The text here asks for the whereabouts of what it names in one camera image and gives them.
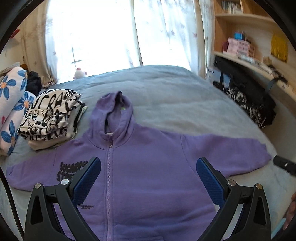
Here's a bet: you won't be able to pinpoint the purple zip hoodie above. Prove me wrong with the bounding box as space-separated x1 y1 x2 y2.
6 92 271 240

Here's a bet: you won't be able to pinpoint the black zebra print bag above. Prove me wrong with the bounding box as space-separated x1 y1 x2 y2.
213 56 276 129

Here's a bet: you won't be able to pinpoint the white plush toy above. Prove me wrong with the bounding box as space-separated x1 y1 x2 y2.
73 68 87 79

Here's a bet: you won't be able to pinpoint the dark clothes pile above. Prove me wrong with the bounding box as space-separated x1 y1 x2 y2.
26 71 42 96

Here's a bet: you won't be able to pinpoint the grey plush bed blanket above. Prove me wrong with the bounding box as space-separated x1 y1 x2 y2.
1 66 295 229

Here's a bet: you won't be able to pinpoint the person's right hand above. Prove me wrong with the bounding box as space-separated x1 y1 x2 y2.
283 193 296 230

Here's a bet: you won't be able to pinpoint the blue flower print quilt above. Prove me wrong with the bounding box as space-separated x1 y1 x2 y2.
1 66 36 156

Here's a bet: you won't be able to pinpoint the cream folded garment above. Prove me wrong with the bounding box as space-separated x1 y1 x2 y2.
28 103 88 151

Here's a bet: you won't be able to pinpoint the pink storage boxes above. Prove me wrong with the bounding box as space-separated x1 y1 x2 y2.
223 38 255 57

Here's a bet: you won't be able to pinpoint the wooden shelf unit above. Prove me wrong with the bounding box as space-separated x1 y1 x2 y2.
213 1 295 100

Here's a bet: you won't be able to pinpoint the black white graffiti print garment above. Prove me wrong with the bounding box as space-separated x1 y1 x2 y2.
18 89 86 141

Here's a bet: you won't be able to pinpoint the white floral curtain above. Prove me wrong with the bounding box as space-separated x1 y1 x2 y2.
21 1 214 86

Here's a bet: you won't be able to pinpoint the white cardboard box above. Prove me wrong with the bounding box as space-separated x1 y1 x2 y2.
206 67 230 86

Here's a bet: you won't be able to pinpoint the yellow cloth on shelf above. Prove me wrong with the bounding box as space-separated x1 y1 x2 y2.
271 34 288 63

